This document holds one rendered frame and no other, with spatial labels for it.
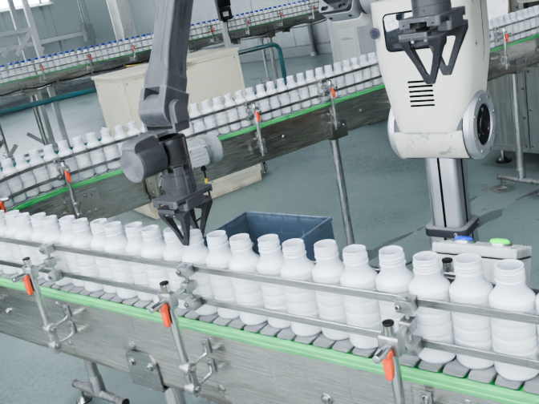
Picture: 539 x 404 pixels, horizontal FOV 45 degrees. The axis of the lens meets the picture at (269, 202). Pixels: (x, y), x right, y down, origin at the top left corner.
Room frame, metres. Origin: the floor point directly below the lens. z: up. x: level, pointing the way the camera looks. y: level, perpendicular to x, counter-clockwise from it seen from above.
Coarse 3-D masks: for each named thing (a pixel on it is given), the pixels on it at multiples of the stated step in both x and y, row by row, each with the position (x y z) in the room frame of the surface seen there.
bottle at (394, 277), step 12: (384, 252) 0.91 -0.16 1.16; (396, 252) 0.91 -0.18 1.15; (384, 264) 0.89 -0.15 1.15; (396, 264) 0.88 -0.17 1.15; (384, 276) 0.88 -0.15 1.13; (396, 276) 0.88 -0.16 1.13; (408, 276) 0.88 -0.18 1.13; (384, 288) 0.88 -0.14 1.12; (396, 288) 0.87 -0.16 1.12; (384, 312) 0.88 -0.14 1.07; (396, 324) 0.87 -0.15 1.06
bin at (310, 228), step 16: (224, 224) 1.80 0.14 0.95; (240, 224) 1.85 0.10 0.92; (256, 224) 1.86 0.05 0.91; (272, 224) 1.82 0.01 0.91; (288, 224) 1.78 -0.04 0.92; (304, 224) 1.74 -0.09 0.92; (320, 224) 1.64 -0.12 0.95; (256, 240) 1.87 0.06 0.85; (304, 240) 1.58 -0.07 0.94; (208, 400) 1.31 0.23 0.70
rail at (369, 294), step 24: (0, 240) 1.57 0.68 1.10; (24, 240) 1.49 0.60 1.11; (0, 264) 1.59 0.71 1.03; (168, 264) 1.16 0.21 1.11; (144, 288) 1.23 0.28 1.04; (312, 288) 0.95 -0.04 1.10; (336, 288) 0.92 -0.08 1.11; (264, 312) 1.02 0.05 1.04; (456, 312) 0.79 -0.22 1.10; (480, 312) 0.77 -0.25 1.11; (504, 312) 0.75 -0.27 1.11; (504, 360) 0.75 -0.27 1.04; (528, 360) 0.73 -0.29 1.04
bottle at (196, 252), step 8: (192, 232) 1.17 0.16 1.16; (200, 232) 1.15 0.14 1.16; (192, 240) 1.14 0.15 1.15; (200, 240) 1.15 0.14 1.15; (192, 248) 1.14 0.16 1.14; (200, 248) 1.14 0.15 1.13; (208, 248) 1.16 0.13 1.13; (184, 256) 1.15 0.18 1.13; (192, 256) 1.14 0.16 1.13; (200, 256) 1.14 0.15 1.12; (200, 264) 1.13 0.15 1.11; (200, 280) 1.13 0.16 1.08; (208, 280) 1.13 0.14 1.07; (200, 288) 1.13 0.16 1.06; (208, 288) 1.13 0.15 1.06; (208, 296) 1.13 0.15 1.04; (200, 312) 1.14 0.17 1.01; (208, 312) 1.13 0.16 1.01; (216, 312) 1.14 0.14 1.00
